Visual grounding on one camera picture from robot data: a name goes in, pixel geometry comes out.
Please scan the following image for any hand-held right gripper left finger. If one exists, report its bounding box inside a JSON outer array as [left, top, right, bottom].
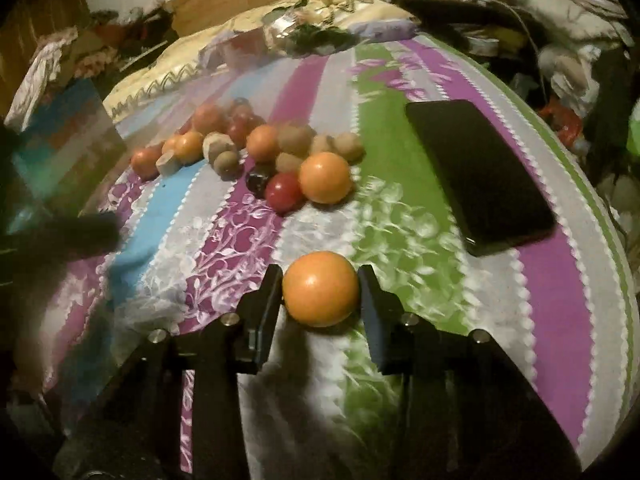
[[55, 264, 285, 480]]

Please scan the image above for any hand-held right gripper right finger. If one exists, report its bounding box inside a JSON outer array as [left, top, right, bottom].
[[357, 265, 583, 480]]

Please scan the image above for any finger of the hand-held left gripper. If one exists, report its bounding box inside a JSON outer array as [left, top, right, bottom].
[[0, 212, 120, 266]]

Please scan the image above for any large round orange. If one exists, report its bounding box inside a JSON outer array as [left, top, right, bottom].
[[282, 251, 361, 328]]

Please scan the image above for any dark purple plum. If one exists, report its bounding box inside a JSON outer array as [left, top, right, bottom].
[[246, 172, 272, 197]]

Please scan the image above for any pile of oranges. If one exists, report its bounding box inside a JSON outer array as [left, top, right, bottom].
[[131, 105, 352, 205]]

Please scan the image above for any blue printed carton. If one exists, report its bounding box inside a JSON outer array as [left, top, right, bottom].
[[10, 77, 128, 216]]

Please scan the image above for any white folded cloth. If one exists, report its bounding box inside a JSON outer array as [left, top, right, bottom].
[[22, 30, 76, 121]]

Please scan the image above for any black smartphone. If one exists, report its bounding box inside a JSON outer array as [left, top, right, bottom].
[[405, 100, 557, 258]]

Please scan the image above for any yellow patterned pillow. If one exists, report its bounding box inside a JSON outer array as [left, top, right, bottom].
[[102, 0, 421, 121]]

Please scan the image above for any pile of clothes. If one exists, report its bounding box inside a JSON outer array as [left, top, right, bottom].
[[25, 0, 178, 126]]

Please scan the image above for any wooden wardrobe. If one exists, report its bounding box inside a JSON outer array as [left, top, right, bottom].
[[0, 0, 91, 121]]

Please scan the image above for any purple white plastic wrapper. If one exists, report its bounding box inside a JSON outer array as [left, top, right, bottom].
[[200, 42, 226, 68]]

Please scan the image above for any red and white cup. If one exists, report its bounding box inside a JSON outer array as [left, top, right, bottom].
[[222, 30, 263, 68]]

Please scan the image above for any clear crinkled plastic bag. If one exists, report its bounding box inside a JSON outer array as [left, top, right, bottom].
[[260, 10, 301, 53]]

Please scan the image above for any red plastic bag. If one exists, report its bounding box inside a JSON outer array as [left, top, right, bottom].
[[542, 100, 583, 146]]

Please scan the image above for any purple patterned pouch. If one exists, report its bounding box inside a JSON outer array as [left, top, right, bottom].
[[350, 15, 421, 41]]

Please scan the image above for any black side table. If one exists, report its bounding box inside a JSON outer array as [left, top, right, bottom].
[[385, 0, 541, 61]]

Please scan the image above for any green plastic bag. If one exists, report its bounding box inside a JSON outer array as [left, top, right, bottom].
[[625, 110, 640, 156]]

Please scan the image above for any white cable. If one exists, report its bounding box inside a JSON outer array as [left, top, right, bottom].
[[492, 2, 546, 106]]

